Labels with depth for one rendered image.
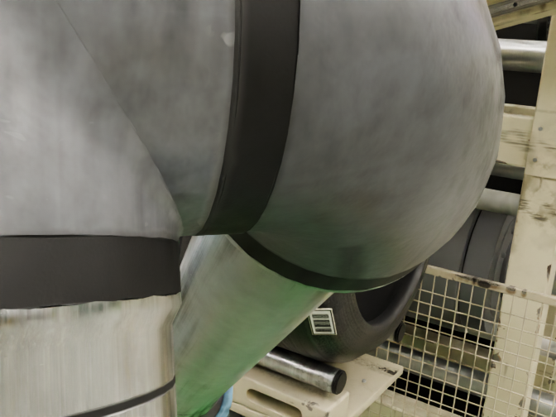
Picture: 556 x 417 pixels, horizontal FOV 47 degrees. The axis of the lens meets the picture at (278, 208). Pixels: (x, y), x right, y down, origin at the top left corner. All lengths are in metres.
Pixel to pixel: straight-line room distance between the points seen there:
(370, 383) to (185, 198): 1.25
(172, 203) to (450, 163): 0.08
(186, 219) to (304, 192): 0.03
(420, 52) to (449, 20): 0.01
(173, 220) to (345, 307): 0.90
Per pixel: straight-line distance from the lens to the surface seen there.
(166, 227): 0.15
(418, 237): 0.22
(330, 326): 1.03
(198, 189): 0.15
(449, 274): 1.53
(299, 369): 1.18
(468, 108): 0.19
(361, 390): 1.35
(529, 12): 1.43
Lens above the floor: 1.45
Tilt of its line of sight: 14 degrees down
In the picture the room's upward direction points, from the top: 5 degrees clockwise
